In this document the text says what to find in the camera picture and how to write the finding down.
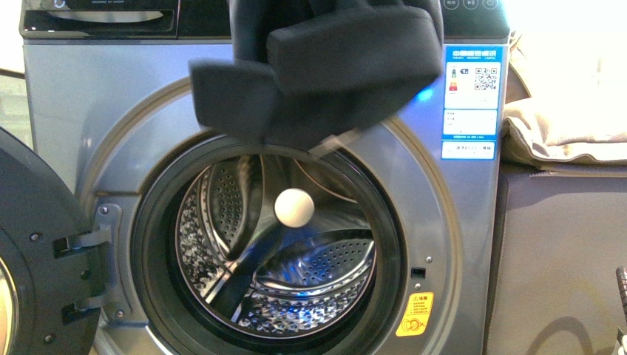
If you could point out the dark navy garment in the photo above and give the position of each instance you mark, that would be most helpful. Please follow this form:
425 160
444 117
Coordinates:
304 72

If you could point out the grey front-load washing machine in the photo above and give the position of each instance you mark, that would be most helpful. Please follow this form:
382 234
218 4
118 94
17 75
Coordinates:
193 257

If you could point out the washing machine door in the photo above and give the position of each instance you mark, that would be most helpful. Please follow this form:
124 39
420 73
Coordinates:
38 213

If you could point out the white drum centre cap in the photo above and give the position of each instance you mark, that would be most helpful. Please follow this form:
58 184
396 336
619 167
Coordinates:
294 208

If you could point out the orange warning sticker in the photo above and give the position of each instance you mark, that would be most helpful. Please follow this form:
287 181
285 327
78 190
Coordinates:
416 315

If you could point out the blue energy label sticker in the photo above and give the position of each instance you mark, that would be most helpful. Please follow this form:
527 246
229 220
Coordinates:
472 101

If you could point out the beige cushion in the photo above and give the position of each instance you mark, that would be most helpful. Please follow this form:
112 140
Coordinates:
565 102

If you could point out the white woven laundry basket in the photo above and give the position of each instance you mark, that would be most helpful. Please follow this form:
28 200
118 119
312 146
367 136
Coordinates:
621 345

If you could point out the dark wrapped basket handle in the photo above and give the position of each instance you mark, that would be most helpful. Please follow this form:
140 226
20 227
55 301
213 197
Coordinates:
621 284

